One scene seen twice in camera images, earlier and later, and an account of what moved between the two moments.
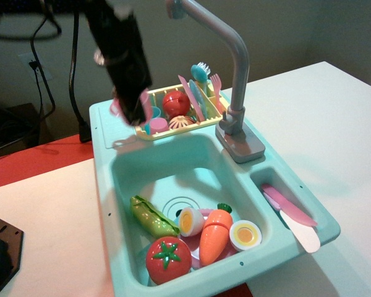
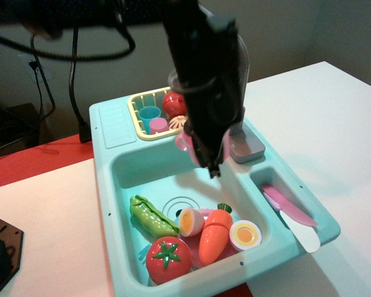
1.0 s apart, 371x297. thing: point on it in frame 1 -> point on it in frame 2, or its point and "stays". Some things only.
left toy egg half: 191,221 stays
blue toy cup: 156,113 stays
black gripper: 120,46 -> 208,72
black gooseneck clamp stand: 85,127 stays
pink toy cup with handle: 144,99 -> 183,142
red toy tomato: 167,258 stays
